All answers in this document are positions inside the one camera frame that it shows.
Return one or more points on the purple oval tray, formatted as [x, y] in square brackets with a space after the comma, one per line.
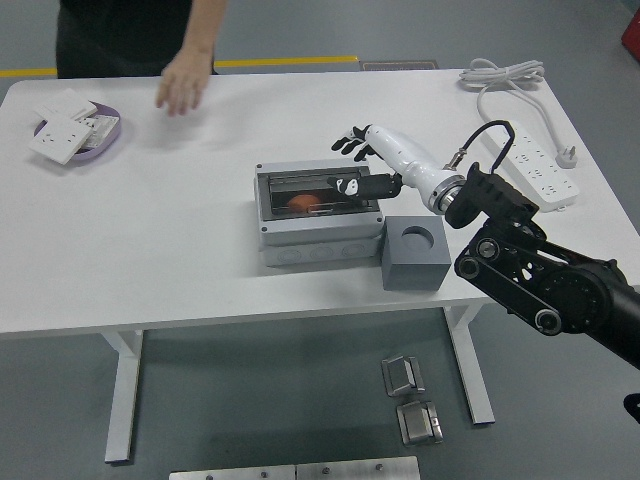
[97, 152]

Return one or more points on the yellow floor tape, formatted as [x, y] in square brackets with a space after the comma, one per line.
[285, 62]

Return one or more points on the person's left hand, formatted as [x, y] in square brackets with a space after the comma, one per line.
[182, 82]

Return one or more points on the grey junction box with lid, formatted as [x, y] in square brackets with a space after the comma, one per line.
[315, 237]

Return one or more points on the small printed socket plate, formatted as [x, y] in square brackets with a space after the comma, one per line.
[102, 127]

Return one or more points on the orange cylinder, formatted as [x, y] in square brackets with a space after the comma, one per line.
[304, 202]

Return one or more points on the red box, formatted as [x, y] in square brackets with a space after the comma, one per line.
[632, 32]

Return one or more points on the large white wall socket plate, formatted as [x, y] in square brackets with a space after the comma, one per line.
[57, 140]

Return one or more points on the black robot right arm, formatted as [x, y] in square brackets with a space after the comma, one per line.
[540, 280]

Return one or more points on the long metal base plate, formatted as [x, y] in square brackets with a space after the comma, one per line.
[230, 473]

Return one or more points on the white wall switch plate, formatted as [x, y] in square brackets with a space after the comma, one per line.
[65, 109]

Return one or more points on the metal base plate with screws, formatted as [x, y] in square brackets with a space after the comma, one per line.
[355, 470]

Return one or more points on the white table leg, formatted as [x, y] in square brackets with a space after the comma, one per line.
[122, 400]
[475, 380]

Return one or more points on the grey cube with round hole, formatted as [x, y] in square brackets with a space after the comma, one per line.
[415, 270]

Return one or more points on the person's left forearm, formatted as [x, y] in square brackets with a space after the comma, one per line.
[205, 25]

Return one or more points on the closed metal floor block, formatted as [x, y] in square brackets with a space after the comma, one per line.
[420, 422]

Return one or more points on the brown floor cover plate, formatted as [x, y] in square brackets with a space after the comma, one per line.
[400, 65]

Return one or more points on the open metal floor block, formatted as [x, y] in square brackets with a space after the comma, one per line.
[402, 375]

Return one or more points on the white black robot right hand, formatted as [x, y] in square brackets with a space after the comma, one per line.
[400, 155]

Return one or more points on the person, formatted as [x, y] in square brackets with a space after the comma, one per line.
[120, 37]

